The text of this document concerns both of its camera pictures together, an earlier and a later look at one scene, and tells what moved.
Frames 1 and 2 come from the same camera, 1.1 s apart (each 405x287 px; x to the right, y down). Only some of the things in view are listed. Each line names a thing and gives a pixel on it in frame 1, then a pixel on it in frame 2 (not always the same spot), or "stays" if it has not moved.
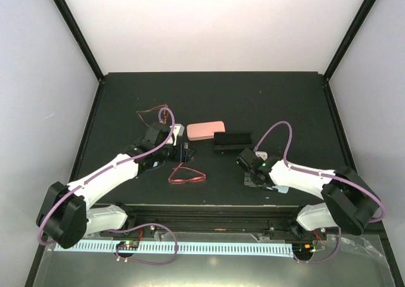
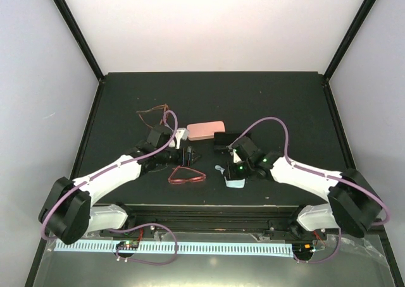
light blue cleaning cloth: x=281 y=189 → x=238 y=183
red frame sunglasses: x=178 y=181 stays
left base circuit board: x=128 y=244 stays
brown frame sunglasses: x=164 y=114 stays
